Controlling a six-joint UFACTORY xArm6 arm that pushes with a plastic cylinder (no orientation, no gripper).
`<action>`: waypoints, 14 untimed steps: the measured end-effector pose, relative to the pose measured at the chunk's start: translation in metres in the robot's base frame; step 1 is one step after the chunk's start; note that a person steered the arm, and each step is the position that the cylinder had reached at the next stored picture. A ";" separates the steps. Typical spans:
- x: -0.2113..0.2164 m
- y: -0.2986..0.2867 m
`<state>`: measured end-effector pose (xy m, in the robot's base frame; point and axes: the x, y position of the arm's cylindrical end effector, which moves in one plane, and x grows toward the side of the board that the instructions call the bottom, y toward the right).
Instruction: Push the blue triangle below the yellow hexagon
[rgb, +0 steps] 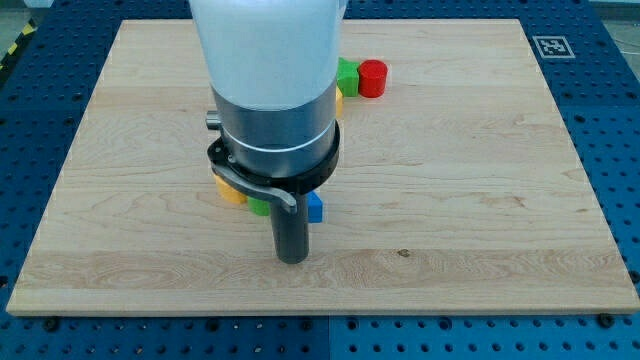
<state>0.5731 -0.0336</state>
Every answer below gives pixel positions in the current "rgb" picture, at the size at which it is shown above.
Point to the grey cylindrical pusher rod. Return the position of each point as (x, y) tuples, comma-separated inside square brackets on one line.
[(290, 231)]

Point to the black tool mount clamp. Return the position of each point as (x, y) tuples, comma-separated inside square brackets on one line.
[(278, 190)]

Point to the blue triangle block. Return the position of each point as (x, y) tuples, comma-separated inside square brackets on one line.
[(315, 207)]

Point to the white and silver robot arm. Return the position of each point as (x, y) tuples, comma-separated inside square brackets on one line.
[(273, 73)]

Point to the yellow hexagon block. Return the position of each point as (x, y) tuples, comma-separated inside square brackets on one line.
[(339, 103)]

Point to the green block under clamp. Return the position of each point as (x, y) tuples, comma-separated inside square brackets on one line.
[(258, 207)]

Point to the yellow block near clamp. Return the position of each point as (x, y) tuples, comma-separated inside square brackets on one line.
[(227, 192)]

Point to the green star block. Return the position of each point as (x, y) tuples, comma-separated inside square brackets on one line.
[(348, 77)]

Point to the red cylinder block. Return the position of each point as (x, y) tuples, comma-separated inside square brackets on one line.
[(372, 78)]

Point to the wooden board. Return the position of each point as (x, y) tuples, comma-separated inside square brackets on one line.
[(457, 192)]

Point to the fiducial marker tag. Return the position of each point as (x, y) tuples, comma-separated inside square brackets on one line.
[(553, 47)]

